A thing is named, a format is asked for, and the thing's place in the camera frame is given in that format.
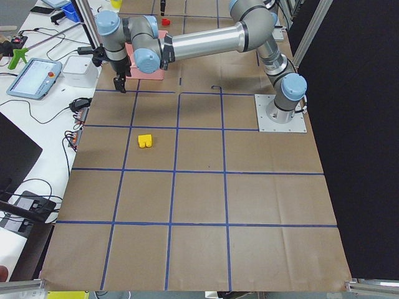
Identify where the aluminium profile post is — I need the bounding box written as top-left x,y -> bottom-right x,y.
71,0 -> 101,55

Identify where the green plastic gun tool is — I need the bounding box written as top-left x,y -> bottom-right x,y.
8,47 -> 29,70

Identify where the red toy block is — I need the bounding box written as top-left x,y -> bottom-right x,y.
161,18 -> 171,26

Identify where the pink plastic box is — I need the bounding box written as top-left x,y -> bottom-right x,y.
125,43 -> 165,80

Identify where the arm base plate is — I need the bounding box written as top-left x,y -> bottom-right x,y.
254,94 -> 307,134

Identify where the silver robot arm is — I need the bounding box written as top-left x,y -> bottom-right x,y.
95,0 -> 307,124

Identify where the yellow toy block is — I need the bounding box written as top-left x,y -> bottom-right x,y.
137,134 -> 153,148

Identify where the teach pendant tablet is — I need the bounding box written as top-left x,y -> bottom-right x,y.
6,58 -> 62,100

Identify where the blue plastic bin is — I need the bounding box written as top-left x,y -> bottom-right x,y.
61,2 -> 81,22

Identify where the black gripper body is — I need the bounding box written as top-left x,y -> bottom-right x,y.
110,56 -> 131,82

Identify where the black power adapter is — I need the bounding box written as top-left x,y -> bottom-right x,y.
69,97 -> 92,112

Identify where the white square box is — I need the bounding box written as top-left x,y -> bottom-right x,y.
62,55 -> 99,88

